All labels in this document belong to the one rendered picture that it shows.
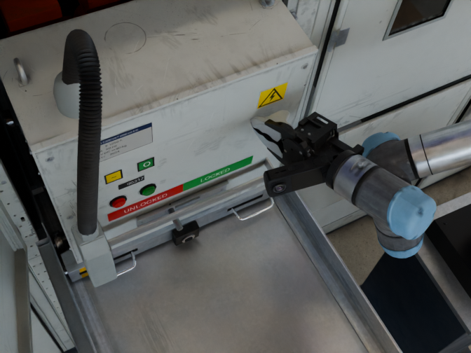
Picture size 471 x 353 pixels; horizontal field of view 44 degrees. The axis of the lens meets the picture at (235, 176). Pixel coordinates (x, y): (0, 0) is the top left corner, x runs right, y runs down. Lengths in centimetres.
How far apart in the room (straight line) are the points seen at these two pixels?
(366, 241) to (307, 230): 99
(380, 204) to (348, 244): 147
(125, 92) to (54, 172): 17
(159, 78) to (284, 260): 61
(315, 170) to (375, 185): 11
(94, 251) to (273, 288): 50
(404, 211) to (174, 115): 39
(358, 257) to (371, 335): 103
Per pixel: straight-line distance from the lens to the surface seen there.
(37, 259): 149
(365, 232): 242
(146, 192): 112
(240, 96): 100
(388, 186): 92
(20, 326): 135
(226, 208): 137
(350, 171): 94
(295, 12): 116
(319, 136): 100
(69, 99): 88
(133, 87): 94
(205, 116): 100
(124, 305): 134
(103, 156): 97
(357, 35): 131
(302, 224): 143
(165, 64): 97
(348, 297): 138
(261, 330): 132
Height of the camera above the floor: 208
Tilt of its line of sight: 58 degrees down
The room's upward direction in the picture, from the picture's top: 7 degrees clockwise
